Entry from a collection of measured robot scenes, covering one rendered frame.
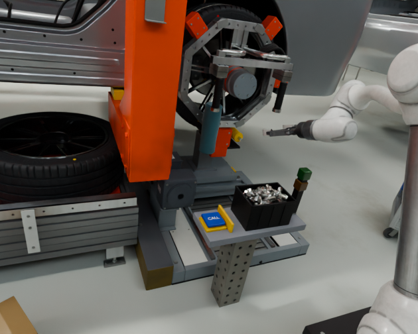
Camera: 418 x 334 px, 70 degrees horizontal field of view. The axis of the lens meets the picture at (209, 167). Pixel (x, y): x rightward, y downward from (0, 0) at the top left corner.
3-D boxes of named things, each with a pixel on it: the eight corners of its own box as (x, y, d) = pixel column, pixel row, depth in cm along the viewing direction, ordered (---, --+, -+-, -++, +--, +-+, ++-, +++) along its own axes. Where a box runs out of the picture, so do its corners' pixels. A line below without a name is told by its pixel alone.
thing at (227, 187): (221, 167, 231) (223, 157, 227) (243, 194, 203) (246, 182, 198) (157, 172, 211) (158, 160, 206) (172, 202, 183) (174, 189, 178)
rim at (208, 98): (218, 117, 200) (260, 48, 187) (234, 131, 182) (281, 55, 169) (152, 83, 172) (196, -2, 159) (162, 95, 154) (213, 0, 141)
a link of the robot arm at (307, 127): (326, 138, 130) (315, 138, 135) (325, 117, 128) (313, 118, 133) (312, 142, 125) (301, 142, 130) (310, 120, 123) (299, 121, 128)
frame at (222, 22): (258, 123, 184) (282, 26, 158) (264, 127, 178) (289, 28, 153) (172, 123, 162) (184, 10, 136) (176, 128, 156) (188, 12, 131)
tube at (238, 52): (234, 52, 149) (238, 29, 144) (253, 60, 134) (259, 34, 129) (202, 48, 142) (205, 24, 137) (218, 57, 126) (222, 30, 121)
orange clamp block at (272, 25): (263, 38, 159) (275, 24, 157) (271, 41, 152) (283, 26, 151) (255, 29, 154) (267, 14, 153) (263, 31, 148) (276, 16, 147)
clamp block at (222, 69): (218, 73, 136) (220, 61, 134) (227, 78, 129) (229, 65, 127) (208, 72, 134) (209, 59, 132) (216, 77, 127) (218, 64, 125)
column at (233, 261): (229, 284, 145) (247, 215, 125) (239, 301, 137) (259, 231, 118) (210, 289, 141) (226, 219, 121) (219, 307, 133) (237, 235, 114)
